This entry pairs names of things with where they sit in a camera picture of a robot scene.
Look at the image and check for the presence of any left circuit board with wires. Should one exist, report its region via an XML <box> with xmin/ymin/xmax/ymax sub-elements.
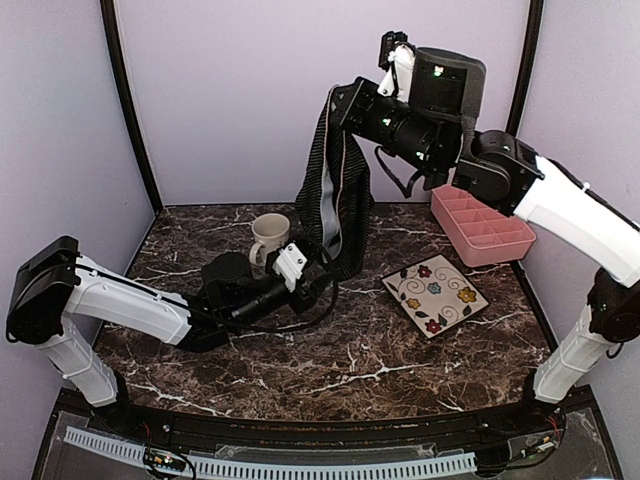
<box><xmin>139</xmin><ymin>422</ymin><xmax>197</xmax><ymax>480</ymax></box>

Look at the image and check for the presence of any black striped underwear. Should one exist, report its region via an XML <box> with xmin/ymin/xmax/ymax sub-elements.
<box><xmin>295</xmin><ymin>86</ymin><xmax>374</xmax><ymax>281</ymax></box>

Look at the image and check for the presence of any black left frame post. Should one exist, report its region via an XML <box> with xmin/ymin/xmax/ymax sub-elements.
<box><xmin>99</xmin><ymin>0</ymin><xmax>164</xmax><ymax>215</ymax></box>

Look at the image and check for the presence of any right circuit board with wires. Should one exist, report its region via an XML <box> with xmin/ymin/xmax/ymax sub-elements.
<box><xmin>507</xmin><ymin>408</ymin><xmax>567</xmax><ymax>469</ymax></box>

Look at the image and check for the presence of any black right frame post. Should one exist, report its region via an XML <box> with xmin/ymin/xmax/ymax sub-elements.
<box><xmin>506</xmin><ymin>0</ymin><xmax>545</xmax><ymax>136</ymax></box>

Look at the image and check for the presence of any black table edge rail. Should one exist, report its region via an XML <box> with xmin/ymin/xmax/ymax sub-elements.
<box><xmin>49</xmin><ymin>387</ymin><xmax>596</xmax><ymax>451</ymax></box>

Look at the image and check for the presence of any pink divided organizer tray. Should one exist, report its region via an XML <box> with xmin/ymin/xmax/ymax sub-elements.
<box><xmin>431</xmin><ymin>185</ymin><xmax>536</xmax><ymax>267</ymax></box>

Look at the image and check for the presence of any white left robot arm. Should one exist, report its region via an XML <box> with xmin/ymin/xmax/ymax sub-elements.
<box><xmin>6</xmin><ymin>236</ymin><xmax>338</xmax><ymax>436</ymax></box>

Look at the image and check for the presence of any cream ceramic mug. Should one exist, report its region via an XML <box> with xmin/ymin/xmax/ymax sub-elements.
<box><xmin>248</xmin><ymin>213</ymin><xmax>291</xmax><ymax>276</ymax></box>

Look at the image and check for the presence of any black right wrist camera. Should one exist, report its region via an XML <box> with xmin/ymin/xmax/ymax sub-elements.
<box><xmin>408</xmin><ymin>47</ymin><xmax>486</xmax><ymax>122</ymax></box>

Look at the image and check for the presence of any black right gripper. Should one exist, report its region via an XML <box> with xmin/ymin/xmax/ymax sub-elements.
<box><xmin>329</xmin><ymin>72</ymin><xmax>449</xmax><ymax>177</ymax></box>

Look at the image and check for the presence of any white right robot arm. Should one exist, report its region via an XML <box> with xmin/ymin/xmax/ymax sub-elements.
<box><xmin>329</xmin><ymin>77</ymin><xmax>639</xmax><ymax>434</ymax></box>

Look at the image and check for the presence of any circuit board with wires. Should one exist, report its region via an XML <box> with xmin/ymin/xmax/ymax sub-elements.
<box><xmin>139</xmin><ymin>422</ymin><xmax>197</xmax><ymax>480</ymax></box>
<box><xmin>507</xmin><ymin>408</ymin><xmax>567</xmax><ymax>469</ymax></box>

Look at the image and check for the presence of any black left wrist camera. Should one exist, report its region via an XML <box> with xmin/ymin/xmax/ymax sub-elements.
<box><xmin>200</xmin><ymin>252</ymin><xmax>253</xmax><ymax>308</ymax></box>

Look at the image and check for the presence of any floral patterned square coaster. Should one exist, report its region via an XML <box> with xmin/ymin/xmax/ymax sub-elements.
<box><xmin>381</xmin><ymin>255</ymin><xmax>489</xmax><ymax>339</ymax></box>

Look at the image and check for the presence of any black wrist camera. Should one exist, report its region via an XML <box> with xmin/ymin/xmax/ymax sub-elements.
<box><xmin>200</xmin><ymin>252</ymin><xmax>253</xmax><ymax>308</ymax></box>
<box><xmin>408</xmin><ymin>47</ymin><xmax>486</xmax><ymax>122</ymax></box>

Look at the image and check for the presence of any black frame post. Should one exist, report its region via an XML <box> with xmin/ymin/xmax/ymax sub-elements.
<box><xmin>506</xmin><ymin>0</ymin><xmax>545</xmax><ymax>136</ymax></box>
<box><xmin>99</xmin><ymin>0</ymin><xmax>164</xmax><ymax>215</ymax></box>

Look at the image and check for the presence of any white slotted cable duct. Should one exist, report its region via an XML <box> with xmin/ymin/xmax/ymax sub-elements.
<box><xmin>63</xmin><ymin>427</ymin><xmax>477</xmax><ymax>479</ymax></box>

